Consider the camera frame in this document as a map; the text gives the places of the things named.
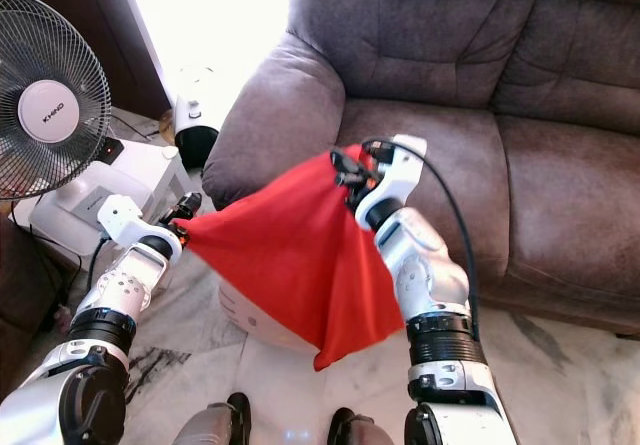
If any brown fabric sofa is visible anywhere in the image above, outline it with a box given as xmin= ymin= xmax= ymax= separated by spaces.
xmin=202 ymin=0 xmax=640 ymax=336

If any white plastic stool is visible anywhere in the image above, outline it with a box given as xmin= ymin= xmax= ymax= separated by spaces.
xmin=28 ymin=143 xmax=193 ymax=266

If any black power adapter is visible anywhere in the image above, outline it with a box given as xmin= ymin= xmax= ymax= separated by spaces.
xmin=102 ymin=140 xmax=126 ymax=166

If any white and black humidifier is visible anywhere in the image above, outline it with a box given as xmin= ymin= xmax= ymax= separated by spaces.
xmin=172 ymin=65 xmax=221 ymax=171

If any white round appliance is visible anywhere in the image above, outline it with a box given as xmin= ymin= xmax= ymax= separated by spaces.
xmin=218 ymin=280 xmax=316 ymax=354

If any white table fan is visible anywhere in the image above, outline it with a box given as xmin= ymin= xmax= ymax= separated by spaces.
xmin=0 ymin=0 xmax=136 ymax=261

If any dark brown armchair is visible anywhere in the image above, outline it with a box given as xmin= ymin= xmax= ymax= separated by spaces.
xmin=0 ymin=215 xmax=61 ymax=386

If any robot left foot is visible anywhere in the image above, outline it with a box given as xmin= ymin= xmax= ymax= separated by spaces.
xmin=172 ymin=393 xmax=253 ymax=445

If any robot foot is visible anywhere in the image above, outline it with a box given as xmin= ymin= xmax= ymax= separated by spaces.
xmin=327 ymin=407 xmax=401 ymax=445
xmin=172 ymin=393 xmax=253 ymax=445

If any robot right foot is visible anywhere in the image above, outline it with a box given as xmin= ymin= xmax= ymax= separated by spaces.
xmin=327 ymin=407 xmax=401 ymax=445

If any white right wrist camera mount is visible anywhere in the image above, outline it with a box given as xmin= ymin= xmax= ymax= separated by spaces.
xmin=363 ymin=135 xmax=427 ymax=211

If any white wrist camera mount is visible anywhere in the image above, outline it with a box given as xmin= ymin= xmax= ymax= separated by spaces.
xmin=98 ymin=195 xmax=183 ymax=261
xmin=363 ymin=135 xmax=427 ymax=211

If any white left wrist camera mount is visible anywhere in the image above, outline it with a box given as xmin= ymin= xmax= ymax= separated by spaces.
xmin=98 ymin=195 xmax=183 ymax=261

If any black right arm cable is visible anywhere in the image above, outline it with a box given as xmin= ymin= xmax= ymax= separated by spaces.
xmin=400 ymin=137 xmax=481 ymax=341

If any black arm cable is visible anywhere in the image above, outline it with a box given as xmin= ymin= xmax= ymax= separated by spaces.
xmin=88 ymin=237 xmax=109 ymax=291
xmin=400 ymin=137 xmax=481 ymax=341

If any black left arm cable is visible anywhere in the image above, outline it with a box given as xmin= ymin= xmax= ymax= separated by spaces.
xmin=88 ymin=237 xmax=109 ymax=291

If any black fan power cord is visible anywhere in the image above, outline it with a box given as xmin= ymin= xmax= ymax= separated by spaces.
xmin=10 ymin=205 xmax=76 ymax=336

